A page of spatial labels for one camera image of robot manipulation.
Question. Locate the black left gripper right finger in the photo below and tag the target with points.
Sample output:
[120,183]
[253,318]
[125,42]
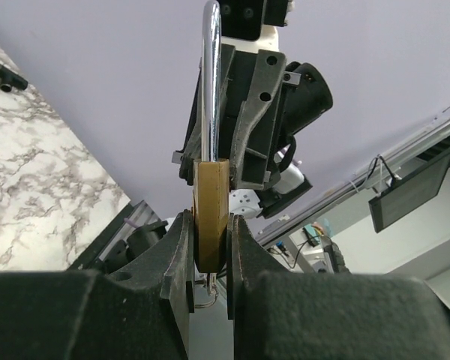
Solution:
[280,314]

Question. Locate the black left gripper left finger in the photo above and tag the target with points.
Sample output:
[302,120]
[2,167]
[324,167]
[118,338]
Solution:
[141,311]

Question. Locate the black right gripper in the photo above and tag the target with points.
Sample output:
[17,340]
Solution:
[253,101]

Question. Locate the brass padlock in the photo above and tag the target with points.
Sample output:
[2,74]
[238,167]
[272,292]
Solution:
[211,174]

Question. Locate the small silver key set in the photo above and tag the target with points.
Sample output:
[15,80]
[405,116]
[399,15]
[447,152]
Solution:
[209,283]

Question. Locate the black T-shaped connector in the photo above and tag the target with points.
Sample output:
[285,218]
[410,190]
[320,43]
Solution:
[10,79]

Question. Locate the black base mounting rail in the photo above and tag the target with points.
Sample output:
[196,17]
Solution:
[132,232]

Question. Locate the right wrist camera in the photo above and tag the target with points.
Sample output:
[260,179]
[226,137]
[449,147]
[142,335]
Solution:
[251,26]

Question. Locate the black monitor on frame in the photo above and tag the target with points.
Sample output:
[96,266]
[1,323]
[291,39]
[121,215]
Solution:
[409,193]

